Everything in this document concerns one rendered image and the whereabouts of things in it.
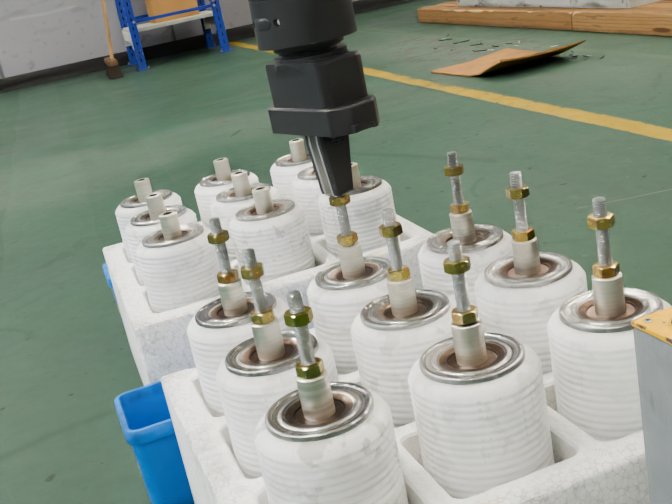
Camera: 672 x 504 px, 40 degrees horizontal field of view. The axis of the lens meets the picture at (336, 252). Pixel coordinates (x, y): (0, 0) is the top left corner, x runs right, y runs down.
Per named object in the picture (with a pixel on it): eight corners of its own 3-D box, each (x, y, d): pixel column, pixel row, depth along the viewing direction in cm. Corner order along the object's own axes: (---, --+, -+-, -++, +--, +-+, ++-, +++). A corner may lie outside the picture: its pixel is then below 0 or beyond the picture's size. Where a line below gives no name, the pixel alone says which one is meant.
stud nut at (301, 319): (291, 317, 63) (288, 305, 63) (315, 314, 63) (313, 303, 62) (283, 329, 61) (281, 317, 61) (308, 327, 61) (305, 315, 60)
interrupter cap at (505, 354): (497, 331, 72) (496, 322, 71) (545, 367, 65) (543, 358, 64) (405, 359, 70) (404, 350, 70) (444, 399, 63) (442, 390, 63)
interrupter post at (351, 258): (342, 275, 90) (335, 243, 89) (366, 270, 90) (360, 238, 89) (343, 284, 88) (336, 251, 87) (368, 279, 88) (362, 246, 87)
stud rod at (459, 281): (478, 338, 67) (463, 239, 64) (470, 344, 66) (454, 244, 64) (467, 336, 67) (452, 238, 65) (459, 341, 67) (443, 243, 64)
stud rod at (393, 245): (402, 292, 78) (386, 207, 76) (410, 294, 77) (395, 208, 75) (394, 297, 78) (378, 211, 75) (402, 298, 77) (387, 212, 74)
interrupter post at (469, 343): (480, 352, 69) (474, 311, 68) (494, 364, 66) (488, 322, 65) (450, 361, 68) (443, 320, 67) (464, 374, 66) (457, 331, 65)
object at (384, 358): (434, 455, 90) (403, 282, 84) (514, 485, 83) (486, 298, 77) (363, 506, 84) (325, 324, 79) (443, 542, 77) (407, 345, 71)
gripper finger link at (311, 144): (348, 186, 87) (335, 122, 85) (321, 197, 86) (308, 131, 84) (337, 185, 89) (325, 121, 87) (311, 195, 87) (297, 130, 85)
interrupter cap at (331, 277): (315, 271, 92) (313, 265, 92) (390, 257, 92) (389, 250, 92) (316, 299, 85) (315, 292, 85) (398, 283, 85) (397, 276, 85)
